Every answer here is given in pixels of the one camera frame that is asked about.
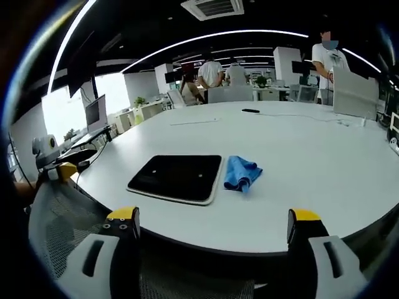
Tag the grey mesh office chair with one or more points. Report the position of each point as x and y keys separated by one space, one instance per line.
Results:
x=78 y=236

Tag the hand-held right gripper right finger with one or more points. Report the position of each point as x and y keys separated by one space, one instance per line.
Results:
x=324 y=252

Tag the white office chair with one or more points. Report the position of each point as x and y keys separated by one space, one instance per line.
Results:
x=175 y=98

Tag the grey desk divider panel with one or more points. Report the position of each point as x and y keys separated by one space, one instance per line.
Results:
x=353 y=93

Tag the potted green plant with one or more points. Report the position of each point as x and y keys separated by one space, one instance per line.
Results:
x=261 y=81
x=140 y=101

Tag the black side desk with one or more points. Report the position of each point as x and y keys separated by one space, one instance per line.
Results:
x=87 y=140

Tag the blue cleaning cloth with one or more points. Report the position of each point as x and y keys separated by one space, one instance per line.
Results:
x=241 y=173

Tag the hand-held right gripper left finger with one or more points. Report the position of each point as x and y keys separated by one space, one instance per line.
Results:
x=103 y=249

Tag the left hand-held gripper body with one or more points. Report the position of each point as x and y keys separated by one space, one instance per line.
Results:
x=44 y=152

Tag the white flat bar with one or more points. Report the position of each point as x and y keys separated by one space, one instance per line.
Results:
x=195 y=121

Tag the ceiling air conditioner vent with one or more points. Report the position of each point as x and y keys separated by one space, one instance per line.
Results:
x=212 y=7

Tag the computer monitor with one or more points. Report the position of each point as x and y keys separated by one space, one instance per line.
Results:
x=96 y=112

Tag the black tablet with white frame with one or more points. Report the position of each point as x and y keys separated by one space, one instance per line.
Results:
x=176 y=178

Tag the grey partition panel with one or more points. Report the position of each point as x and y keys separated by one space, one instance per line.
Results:
x=230 y=93

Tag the black remote control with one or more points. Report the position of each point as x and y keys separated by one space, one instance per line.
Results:
x=250 y=110

